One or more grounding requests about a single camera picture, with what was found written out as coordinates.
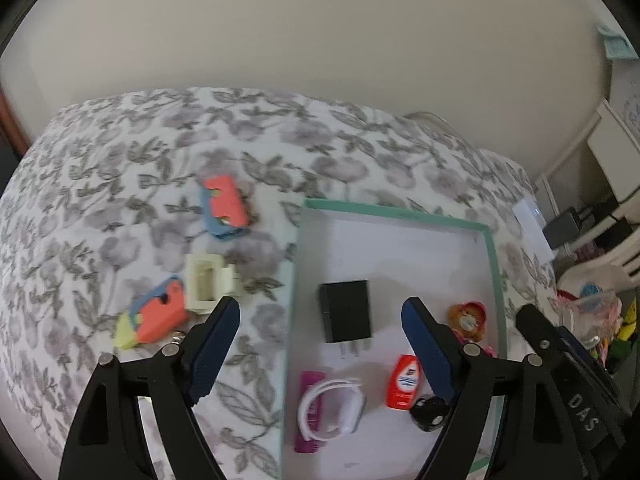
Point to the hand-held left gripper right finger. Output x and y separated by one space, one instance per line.
430 352

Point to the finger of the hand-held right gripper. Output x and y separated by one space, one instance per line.
582 352

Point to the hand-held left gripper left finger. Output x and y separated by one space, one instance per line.
210 352

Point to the red bottle with white cap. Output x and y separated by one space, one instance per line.
402 382

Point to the orange doll figure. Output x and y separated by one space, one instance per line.
467 317

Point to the black toy car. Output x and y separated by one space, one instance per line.
425 415

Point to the black charger adapter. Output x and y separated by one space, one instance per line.
347 310

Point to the white tray with teal rim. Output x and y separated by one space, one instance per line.
400 250

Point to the pile of colourful toys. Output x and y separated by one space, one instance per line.
595 300

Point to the orange and blue folding toy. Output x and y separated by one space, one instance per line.
160 315
227 202

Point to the cream plastic holder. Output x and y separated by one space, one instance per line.
200 280

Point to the yellow-green plastic piece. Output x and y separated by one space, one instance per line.
127 332

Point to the white plastic chair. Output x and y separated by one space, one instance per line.
620 255

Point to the black power adapter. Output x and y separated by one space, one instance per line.
562 227

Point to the white box with blue light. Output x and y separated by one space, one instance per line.
530 220

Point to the white shelf boards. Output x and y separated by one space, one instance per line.
615 155

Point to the grey floral blanket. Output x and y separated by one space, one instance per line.
150 135

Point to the teal paper note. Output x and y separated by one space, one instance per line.
620 47

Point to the red-brown wooden frame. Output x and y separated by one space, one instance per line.
10 120

